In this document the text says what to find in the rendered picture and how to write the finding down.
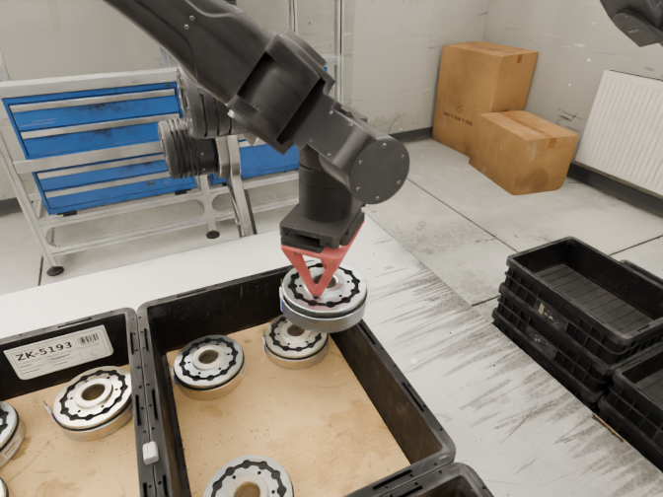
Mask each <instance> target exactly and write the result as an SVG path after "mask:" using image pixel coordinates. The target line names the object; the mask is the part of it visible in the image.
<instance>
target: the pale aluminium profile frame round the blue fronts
mask: <svg viewBox="0 0 663 497"><path fill-rule="evenodd" d="M288 2H289V23H290V30H291V31H293V32H294V33H296V34H298V27H297V1H296V0H288ZM159 47H160V52H161V57H162V62H163V67H164V68H167V67H171V63H170V58H169V54H168V53H167V52H166V51H165V50H164V49H163V48H162V47H161V46H160V45H159ZM343 53H344V0H334V55H336V56H337V65H335V66H334V79H335V80H336V82H335V83H334V84H333V86H332V87H333V88H334V98H335V99H336V100H337V101H338V102H340V103H341V104H343ZM340 57H341V65H340ZM0 80H1V82H7V81H11V79H10V76H9V73H8V71H7V68H6V66H5V63H4V61H3V58H2V55H1V53H0ZM158 152H163V149H162V147H161V141H154V142H147V143H140V144H133V145H126V146H119V147H112V148H106V149H99V150H92V151H85V152H78V153H72V154H65V155H58V156H51V157H44V158H37V159H30V160H24V161H18V162H14V160H13V158H12V156H11V153H10V151H9V149H8V146H7V144H6V142H5V139H4V137H3V135H2V132H1V130H0V161H1V164H2V166H3V168H4V170H5V173H6V175H7V177H8V179H9V182H10V184H11V185H12V187H13V189H14V192H15V194H16V196H17V198H18V201H19V203H20V205H21V207H22V210H23V212H24V214H25V216H26V219H27V221H28V223H29V225H30V228H31V230H32V232H33V234H34V237H35V239H36V241H37V245H38V247H39V249H40V251H41V253H42V256H43V258H44V260H45V262H46V265H47V267H51V268H49V269H48V270H47V271H46V274H47V275H48V276H56V275H59V274H61V273H62V272H63V271H64V268H63V267H62V266H56V265H57V264H56V263H57V261H56V259H55V257H56V256H59V255H63V254H67V253H71V252H76V251H80V250H85V249H93V248H98V247H102V246H107V245H111V244H116V243H120V242H125V241H130V240H134V239H139V238H143V237H148V236H152V235H157V234H162V233H166V232H171V231H174V230H179V229H183V228H188V227H193V226H197V225H202V224H206V223H207V227H208V230H209V231H211V232H208V233H207V234H206V238H207V239H216V238H218V237H219V236H220V233H219V232H217V231H213V230H216V227H215V221H220V220H224V219H229V218H234V217H235V216H234V212H233V208H232V209H228V210H223V211H219V210H218V211H217V210H215V209H214V208H213V207H212V204H211V202H212V200H213V199H214V198H215V196H217V194H222V193H227V192H229V190H228V186H227V181H226V182H222V184H219V185H214V186H208V180H207V177H208V176H209V175H204V176H196V177H195V181H196V186H197V187H196V188H190V189H187V190H179V191H175V193H172V194H167V195H162V196H156V197H151V198H146V199H140V200H135V201H130V202H125V203H119V204H115V205H110V206H104V207H99V208H94V209H89V210H83V211H78V212H77V211H76V210H74V211H68V212H63V213H58V214H51V215H48V213H47V210H46V218H42V215H43V208H44V203H43V201H42V198H41V196H40V193H39V191H38V188H37V186H36V191H35V193H33V194H28V193H27V191H26V188H25V186H24V184H23V181H22V179H21V177H20V174H23V173H29V172H36V171H42V170H49V169H55V168H62V167H68V166H74V165H81V164H87V163H94V162H99V161H105V160H112V159H118V158H125V157H132V156H138V155H145V154H152V153H158ZM297 178H299V169H295V171H292V172H287V173H281V174H276V175H271V176H266V177H256V178H251V179H245V180H242V182H243V183H244V189H247V188H252V187H257V186H262V185H267V184H273V183H278V182H283V181H288V180H292V179H297ZM192 199H196V200H197V202H198V204H199V206H200V209H201V211H202V212H201V213H200V214H199V215H198V216H194V217H190V218H185V219H180V220H177V221H172V222H167V223H162V224H158V225H153V226H148V227H143V228H139V229H134V230H129V231H124V232H120V233H115V234H110V235H106V236H101V237H96V238H91V239H88V240H83V241H78V242H73V243H69V244H64V245H57V244H55V243H54V236H55V227H56V226H61V225H66V224H71V223H76V222H81V221H86V220H92V219H97V218H102V217H107V216H111V215H116V214H121V213H126V212H131V211H136V210H141V209H146V208H152V207H157V206H162V205H167V204H172V203H177V202H182V201H187V200H192ZM32 200H33V201H34V202H33V204H32ZM297 203H299V194H298V195H293V196H288V197H283V198H279V199H274V200H269V201H265V202H261V203H256V204H251V205H252V210H253V213H256V212H260V211H265V210H269V209H274V208H278V207H283V206H287V205H292V204H297Z"/></svg>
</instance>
